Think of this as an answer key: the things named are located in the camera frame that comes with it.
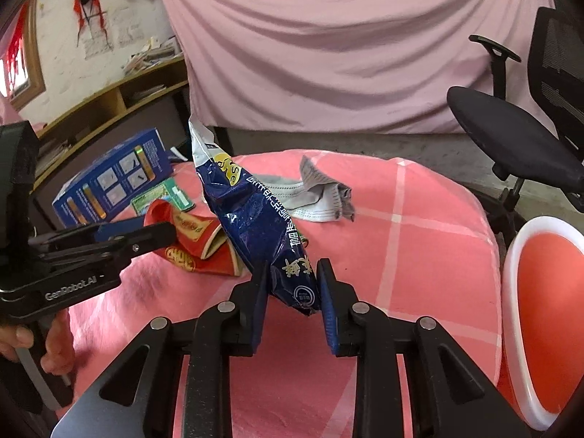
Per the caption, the red tassel wall decoration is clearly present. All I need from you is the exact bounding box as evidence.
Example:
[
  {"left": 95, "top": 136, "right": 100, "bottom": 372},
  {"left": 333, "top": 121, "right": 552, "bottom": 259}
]
[{"left": 73, "top": 0, "right": 110, "bottom": 46}]

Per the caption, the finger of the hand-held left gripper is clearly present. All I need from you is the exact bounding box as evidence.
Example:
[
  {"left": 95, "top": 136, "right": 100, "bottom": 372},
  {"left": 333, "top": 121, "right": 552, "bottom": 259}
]
[
  {"left": 28, "top": 218, "right": 149, "bottom": 249},
  {"left": 43, "top": 222, "right": 177, "bottom": 284}
]

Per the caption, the green packet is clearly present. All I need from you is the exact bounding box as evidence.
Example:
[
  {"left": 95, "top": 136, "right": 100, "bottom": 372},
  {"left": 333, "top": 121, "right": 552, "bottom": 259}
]
[{"left": 131, "top": 181, "right": 195, "bottom": 213}]

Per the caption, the red and gold packet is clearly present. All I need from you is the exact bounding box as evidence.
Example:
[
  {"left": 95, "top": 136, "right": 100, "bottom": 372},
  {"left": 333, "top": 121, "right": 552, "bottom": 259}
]
[{"left": 143, "top": 200, "right": 249, "bottom": 278}]

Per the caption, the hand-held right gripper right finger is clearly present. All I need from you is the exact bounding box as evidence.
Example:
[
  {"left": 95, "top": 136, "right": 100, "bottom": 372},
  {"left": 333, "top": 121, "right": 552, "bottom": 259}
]
[{"left": 315, "top": 258, "right": 532, "bottom": 438}]

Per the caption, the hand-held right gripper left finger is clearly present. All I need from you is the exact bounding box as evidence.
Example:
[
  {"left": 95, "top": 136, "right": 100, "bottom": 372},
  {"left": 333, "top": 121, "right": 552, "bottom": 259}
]
[{"left": 51, "top": 260, "right": 274, "bottom": 438}]

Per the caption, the grey face mask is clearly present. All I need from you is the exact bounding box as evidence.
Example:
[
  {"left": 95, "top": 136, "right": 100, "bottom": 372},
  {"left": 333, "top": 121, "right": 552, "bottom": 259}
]
[{"left": 249, "top": 174, "right": 344, "bottom": 223}]

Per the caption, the stack of papers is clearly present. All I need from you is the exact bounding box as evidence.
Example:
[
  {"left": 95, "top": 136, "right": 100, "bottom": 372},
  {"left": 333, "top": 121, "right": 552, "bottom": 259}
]
[{"left": 122, "top": 36, "right": 183, "bottom": 76}]

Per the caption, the blue foil snack bag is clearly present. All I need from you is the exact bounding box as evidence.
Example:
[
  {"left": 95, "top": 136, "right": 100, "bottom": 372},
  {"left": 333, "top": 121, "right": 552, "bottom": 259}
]
[{"left": 188, "top": 114, "right": 320, "bottom": 318}]

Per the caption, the grey printed paper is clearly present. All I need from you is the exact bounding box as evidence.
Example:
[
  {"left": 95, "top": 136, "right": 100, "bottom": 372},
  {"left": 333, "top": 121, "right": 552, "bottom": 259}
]
[{"left": 299, "top": 155, "right": 357, "bottom": 223}]

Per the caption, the grey cable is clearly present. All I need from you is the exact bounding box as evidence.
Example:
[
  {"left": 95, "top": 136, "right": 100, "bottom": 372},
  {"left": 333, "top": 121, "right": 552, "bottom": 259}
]
[{"left": 16, "top": 347, "right": 62, "bottom": 414}]

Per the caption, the wooden window frame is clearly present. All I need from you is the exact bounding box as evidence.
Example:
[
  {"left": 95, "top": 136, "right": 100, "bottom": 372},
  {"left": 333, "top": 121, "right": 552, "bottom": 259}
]
[{"left": 0, "top": 0, "right": 46, "bottom": 110}]

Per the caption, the wooden wall shelf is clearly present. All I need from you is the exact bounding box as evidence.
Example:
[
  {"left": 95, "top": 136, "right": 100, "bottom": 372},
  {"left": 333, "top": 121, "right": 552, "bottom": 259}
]
[{"left": 27, "top": 57, "right": 192, "bottom": 233}]

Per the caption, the pink checked blanket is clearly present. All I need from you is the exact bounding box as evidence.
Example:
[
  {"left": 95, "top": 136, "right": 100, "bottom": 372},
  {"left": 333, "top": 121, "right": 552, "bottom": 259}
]
[{"left": 68, "top": 148, "right": 503, "bottom": 438}]

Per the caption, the pink hanging sheet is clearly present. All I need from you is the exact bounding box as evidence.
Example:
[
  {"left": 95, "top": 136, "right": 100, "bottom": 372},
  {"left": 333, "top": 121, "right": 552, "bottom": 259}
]
[{"left": 155, "top": 0, "right": 555, "bottom": 135}]

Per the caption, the black office chair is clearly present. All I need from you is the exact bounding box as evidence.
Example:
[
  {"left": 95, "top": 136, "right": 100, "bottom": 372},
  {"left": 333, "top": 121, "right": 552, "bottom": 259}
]
[{"left": 446, "top": 7, "right": 584, "bottom": 247}]

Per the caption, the orange and white bin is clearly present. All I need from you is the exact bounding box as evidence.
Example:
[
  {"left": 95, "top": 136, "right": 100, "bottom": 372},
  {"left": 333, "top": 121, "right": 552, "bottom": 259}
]
[{"left": 495, "top": 216, "right": 584, "bottom": 432}]

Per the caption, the blue cardboard box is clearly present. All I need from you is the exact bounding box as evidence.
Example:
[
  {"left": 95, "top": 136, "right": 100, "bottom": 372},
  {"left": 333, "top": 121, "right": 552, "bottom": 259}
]
[{"left": 51, "top": 128, "right": 174, "bottom": 226}]

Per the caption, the person's left hand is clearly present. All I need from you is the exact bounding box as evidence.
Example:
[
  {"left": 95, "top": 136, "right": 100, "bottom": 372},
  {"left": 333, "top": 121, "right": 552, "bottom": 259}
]
[{"left": 0, "top": 312, "right": 76, "bottom": 379}]

